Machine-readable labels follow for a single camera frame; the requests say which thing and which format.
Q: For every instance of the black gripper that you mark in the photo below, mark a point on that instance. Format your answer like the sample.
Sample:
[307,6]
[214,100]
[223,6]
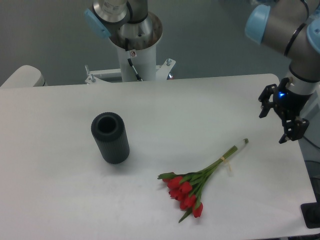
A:
[287,106]

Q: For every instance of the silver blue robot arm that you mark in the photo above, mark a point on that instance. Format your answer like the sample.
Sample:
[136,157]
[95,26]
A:
[284,28]

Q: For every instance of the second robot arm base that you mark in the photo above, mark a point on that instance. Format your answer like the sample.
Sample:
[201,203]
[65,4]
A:
[127,23]

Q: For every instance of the black device at table edge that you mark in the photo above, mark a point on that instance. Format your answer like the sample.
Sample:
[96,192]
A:
[311,214]

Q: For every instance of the red tulip bouquet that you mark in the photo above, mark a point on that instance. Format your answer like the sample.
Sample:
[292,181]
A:
[187,188]

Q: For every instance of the black ribbed cylindrical vase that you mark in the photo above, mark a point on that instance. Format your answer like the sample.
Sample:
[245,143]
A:
[109,132]

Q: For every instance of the white rounded chair back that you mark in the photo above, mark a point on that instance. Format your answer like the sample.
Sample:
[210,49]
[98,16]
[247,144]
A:
[25,76]

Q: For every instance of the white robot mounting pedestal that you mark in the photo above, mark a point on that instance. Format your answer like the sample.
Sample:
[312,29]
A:
[134,66]

